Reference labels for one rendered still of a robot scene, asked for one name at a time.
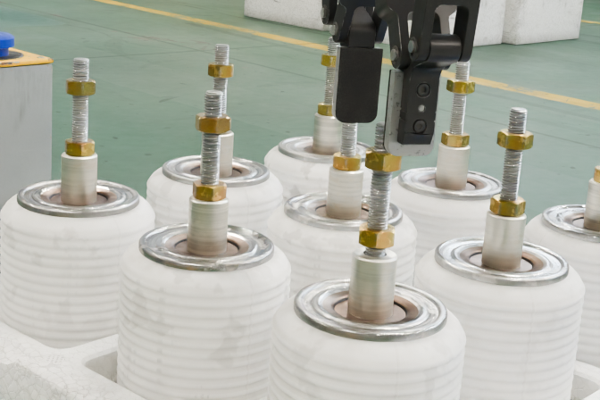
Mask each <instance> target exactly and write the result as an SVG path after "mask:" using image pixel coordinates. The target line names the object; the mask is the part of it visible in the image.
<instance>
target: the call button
mask: <svg viewBox="0 0 600 400"><path fill-rule="evenodd" d="M11 47H14V36H13V35H12V34H10V33H6V32H1V31H0V57H2V56H7V55H9V48H11Z"/></svg>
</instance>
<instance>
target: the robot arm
mask: <svg viewBox="0 0 600 400"><path fill-rule="evenodd" d="M321 4H322V8H321V20H322V23H323V24H324V25H332V27H331V34H332V38H333V40H334V42H336V43H340V46H337V59H336V69H335V80H334V91H333V102H332V115H333V117H334V118H335V119H337V120H338V121H340V122H343V123H370V122H372V121H374V120H375V119H376V117H377V113H378V103H379V85H380V75H381V65H382V56H383V49H381V48H379V47H374V46H375V44H381V43H382V42H383V40H384V37H385V35H386V31H387V28H388V36H389V46H390V58H391V63H392V66H393V67H394V68H395V69H400V70H389V78H388V88H387V106H386V116H385V126H384V135H383V147H384V148H385V150H386V151H388V152H389V153H391V154H392V155H394V156H425V155H427V154H429V153H430V152H431V151H432V149H433V146H434V139H435V131H436V122H437V113H438V98H439V89H440V81H441V72H442V71H446V70H448V69H449V68H450V66H451V64H453V63H466V62H468V61H469V60H470V58H471V54H472V48H473V43H474V38H475V32H476V27H477V21H478V16H479V6H480V0H321ZM373 7H374V10H373ZM455 11H456V15H455V21H454V32H453V34H450V25H449V16H450V15H452V14H453V13H454V12H455ZM408 21H412V26H411V32H410V37H409V28H408Z"/></svg>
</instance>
